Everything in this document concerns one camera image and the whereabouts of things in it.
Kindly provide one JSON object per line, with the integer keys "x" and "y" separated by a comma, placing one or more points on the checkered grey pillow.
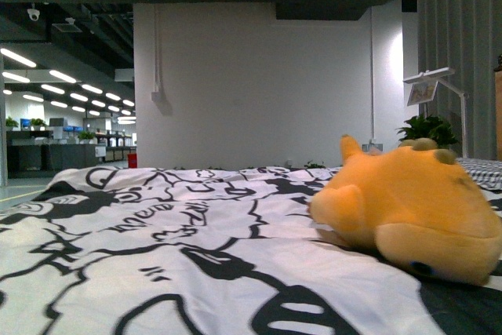
{"x": 485, "y": 173}

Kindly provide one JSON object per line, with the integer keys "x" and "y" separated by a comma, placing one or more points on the white desk lamp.
{"x": 439, "y": 75}

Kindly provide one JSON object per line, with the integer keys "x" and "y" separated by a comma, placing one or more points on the black and white bedsheet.
{"x": 157, "y": 251}

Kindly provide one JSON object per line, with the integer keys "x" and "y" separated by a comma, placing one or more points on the small framed picture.
{"x": 422, "y": 92}

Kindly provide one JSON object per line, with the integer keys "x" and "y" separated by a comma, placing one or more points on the grey curtain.
{"x": 466, "y": 36}

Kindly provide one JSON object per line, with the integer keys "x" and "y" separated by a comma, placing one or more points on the green potted plant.
{"x": 432, "y": 127}

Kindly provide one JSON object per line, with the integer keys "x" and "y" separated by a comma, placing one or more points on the red bin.
{"x": 132, "y": 160}

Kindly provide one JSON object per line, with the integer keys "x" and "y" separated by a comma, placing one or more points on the orange plush dinosaur toy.
{"x": 415, "y": 205}

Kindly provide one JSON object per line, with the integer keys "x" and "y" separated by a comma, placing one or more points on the white security camera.
{"x": 33, "y": 14}

